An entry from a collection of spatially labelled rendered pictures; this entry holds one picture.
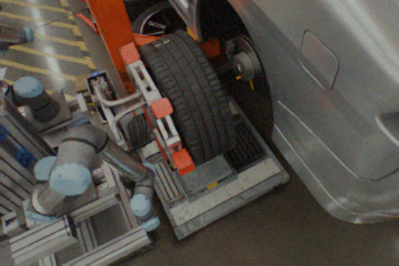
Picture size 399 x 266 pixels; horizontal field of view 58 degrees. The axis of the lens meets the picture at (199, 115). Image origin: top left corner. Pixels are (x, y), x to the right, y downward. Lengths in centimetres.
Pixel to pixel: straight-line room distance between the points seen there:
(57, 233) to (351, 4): 149
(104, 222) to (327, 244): 136
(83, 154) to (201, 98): 58
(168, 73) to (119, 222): 111
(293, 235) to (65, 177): 163
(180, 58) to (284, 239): 136
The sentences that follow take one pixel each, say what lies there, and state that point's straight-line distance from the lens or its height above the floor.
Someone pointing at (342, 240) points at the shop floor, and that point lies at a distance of 248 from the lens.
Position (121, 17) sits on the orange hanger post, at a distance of 196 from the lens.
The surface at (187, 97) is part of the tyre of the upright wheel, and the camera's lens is 150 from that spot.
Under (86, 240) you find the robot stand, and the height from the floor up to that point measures 23.
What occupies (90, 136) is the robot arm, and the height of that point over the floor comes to 135.
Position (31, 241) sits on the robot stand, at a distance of 186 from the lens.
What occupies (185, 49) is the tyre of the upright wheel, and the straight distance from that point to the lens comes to 160.
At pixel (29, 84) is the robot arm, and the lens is 192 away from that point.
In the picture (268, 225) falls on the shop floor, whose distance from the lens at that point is 242.
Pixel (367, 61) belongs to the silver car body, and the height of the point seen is 160.
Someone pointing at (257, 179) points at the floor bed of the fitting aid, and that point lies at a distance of 245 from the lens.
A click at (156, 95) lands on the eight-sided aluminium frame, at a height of 112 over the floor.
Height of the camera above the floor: 231
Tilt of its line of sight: 55 degrees down
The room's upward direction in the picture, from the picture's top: 9 degrees counter-clockwise
